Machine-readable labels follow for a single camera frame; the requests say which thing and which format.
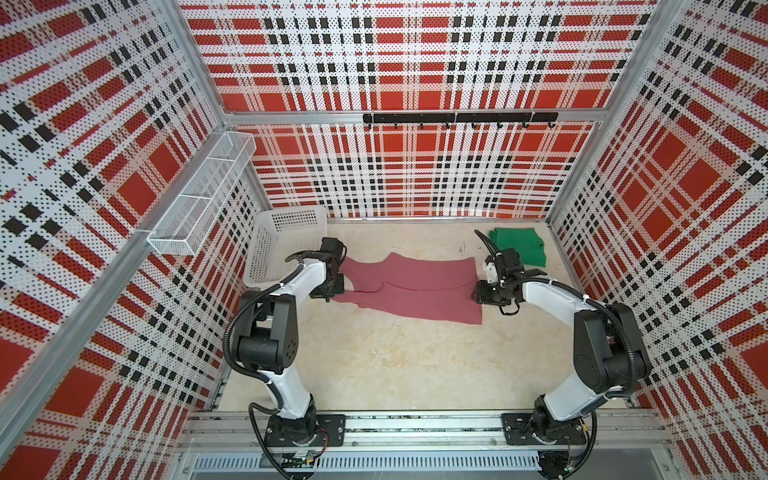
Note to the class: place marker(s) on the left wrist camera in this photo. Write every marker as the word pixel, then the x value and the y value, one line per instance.
pixel 335 248

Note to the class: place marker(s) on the green tank top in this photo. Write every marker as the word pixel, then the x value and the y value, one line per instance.
pixel 526 242

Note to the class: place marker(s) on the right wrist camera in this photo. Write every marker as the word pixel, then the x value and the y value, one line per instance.
pixel 503 266

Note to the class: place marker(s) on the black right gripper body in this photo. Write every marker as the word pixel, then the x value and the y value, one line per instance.
pixel 491 293

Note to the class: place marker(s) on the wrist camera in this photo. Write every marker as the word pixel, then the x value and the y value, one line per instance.
pixel 503 266
pixel 335 248

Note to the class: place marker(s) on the white plastic laundry basket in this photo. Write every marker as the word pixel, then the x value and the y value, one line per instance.
pixel 278 234

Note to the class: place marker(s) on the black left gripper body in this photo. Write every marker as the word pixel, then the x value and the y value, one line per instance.
pixel 331 288

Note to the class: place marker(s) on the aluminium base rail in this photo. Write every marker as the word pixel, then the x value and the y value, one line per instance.
pixel 432 430

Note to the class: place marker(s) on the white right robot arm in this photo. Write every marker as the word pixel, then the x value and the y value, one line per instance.
pixel 609 356

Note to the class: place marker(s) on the black wall hook rail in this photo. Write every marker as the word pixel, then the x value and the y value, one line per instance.
pixel 523 118

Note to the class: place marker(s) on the white wire wall shelf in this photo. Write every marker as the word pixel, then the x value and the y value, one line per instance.
pixel 189 219

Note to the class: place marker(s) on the pink tank top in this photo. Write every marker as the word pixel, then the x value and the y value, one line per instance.
pixel 422 289

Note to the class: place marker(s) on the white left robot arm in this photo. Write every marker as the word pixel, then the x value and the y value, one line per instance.
pixel 262 342

